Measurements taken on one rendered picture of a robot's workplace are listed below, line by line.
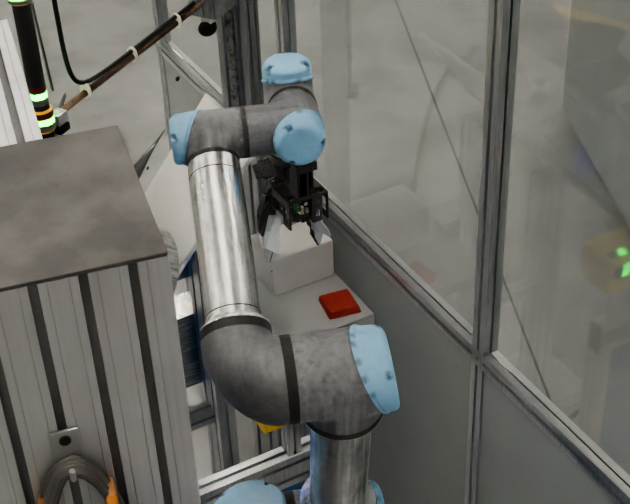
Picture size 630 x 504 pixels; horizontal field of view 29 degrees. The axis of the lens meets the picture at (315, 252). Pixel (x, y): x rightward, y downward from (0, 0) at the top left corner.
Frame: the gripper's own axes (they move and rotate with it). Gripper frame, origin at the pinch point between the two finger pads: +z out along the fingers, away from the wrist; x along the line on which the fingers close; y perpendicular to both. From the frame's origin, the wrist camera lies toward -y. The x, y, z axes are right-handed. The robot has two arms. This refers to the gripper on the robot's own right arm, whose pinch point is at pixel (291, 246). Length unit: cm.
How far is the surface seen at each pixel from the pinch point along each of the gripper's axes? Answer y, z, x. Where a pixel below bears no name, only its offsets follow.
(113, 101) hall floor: -329, 148, 75
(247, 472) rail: -13, 62, -6
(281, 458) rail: -13, 62, 1
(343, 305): -48, 60, 36
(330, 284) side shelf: -59, 62, 39
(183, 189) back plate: -65, 26, 6
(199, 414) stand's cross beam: -62, 90, 2
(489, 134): -7.7, -3.5, 45.4
